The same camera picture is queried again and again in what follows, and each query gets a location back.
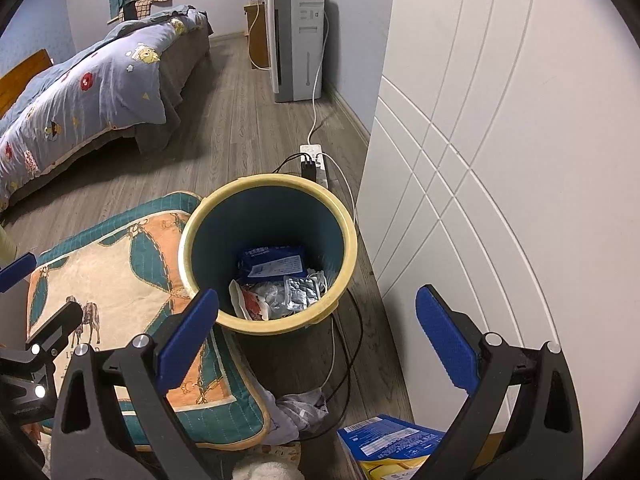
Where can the brown checked cloth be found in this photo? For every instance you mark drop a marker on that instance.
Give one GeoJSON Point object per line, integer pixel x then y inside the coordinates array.
{"type": "Point", "coordinates": [150, 0]}

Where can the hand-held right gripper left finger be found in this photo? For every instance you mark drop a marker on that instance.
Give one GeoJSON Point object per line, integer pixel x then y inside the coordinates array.
{"type": "Point", "coordinates": [187, 340]}

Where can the white power strip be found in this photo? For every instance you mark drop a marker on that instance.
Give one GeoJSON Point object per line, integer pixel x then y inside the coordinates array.
{"type": "Point", "coordinates": [312, 150]}

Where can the black charger plug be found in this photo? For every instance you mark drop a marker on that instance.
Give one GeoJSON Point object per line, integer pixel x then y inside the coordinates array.
{"type": "Point", "coordinates": [310, 170]}

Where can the yellow and teal trash bin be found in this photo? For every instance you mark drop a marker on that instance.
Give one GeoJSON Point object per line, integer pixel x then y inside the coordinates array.
{"type": "Point", "coordinates": [225, 230]}

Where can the white fluffy rug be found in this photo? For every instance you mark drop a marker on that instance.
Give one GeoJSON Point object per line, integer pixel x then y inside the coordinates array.
{"type": "Point", "coordinates": [265, 470]}

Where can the wooden cabinet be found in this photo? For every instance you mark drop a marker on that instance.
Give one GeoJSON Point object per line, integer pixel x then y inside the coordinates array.
{"type": "Point", "coordinates": [257, 45]}

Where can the red and white paper cup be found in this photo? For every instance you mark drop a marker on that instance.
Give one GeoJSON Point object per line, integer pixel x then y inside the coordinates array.
{"type": "Point", "coordinates": [247, 302]}

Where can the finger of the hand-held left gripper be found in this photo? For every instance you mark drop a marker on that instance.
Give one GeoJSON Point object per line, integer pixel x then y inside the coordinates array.
{"type": "Point", "coordinates": [17, 272]}
{"type": "Point", "coordinates": [60, 325]}

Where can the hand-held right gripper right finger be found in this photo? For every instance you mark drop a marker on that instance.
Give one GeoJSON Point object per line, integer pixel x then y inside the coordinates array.
{"type": "Point", "coordinates": [447, 340]}

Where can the wooden bed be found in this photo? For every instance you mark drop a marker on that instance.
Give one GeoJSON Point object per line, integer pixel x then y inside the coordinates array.
{"type": "Point", "coordinates": [30, 72]}

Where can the teal and orange patterned cushion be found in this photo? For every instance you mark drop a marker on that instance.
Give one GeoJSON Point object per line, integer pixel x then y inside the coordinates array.
{"type": "Point", "coordinates": [125, 270]}

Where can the blue printed duvet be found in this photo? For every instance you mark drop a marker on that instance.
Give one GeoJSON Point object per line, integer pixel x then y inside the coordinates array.
{"type": "Point", "coordinates": [90, 90]}

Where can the blue and yellow packet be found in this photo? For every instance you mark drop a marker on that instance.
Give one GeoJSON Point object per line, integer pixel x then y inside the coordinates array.
{"type": "Point", "coordinates": [385, 440]}

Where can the white air purifier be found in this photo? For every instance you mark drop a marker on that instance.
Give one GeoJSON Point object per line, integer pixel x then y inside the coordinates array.
{"type": "Point", "coordinates": [300, 50]}

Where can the grey cloth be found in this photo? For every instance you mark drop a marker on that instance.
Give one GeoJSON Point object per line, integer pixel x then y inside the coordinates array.
{"type": "Point", "coordinates": [300, 412]}

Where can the blue snack packet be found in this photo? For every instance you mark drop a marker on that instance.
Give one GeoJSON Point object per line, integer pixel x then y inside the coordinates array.
{"type": "Point", "coordinates": [272, 260]}

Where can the silver foil pack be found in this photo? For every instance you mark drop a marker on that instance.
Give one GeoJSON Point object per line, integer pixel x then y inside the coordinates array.
{"type": "Point", "coordinates": [300, 290]}

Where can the white wardrobe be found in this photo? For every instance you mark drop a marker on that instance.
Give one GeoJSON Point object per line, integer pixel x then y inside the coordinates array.
{"type": "Point", "coordinates": [500, 160]}

